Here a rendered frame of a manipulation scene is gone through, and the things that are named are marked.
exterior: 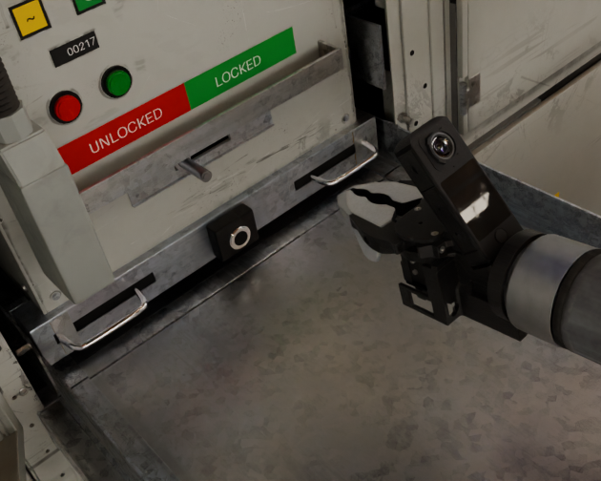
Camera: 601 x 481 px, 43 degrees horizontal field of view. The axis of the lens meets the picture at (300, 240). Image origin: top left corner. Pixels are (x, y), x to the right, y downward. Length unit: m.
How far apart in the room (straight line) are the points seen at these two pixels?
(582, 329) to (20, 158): 0.47
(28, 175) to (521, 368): 0.52
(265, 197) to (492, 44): 0.40
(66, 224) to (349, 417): 0.34
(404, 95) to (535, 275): 0.57
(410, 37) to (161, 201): 0.39
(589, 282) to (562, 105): 0.88
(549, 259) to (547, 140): 0.85
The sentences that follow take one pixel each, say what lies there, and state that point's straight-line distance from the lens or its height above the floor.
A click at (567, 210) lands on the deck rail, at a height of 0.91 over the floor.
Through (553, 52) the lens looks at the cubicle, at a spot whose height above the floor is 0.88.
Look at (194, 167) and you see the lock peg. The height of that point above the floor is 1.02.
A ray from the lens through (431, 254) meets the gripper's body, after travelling 0.61.
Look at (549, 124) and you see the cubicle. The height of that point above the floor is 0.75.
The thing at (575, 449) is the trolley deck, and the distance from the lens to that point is 0.80.
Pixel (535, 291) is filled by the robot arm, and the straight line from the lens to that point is 0.55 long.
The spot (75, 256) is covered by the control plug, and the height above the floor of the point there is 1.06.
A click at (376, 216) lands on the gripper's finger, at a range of 0.66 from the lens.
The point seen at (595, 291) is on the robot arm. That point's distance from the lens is 0.54.
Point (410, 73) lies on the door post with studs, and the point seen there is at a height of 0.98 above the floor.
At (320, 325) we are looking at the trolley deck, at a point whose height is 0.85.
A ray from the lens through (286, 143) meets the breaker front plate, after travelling 1.01.
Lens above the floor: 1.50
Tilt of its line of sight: 40 degrees down
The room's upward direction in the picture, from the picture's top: 11 degrees counter-clockwise
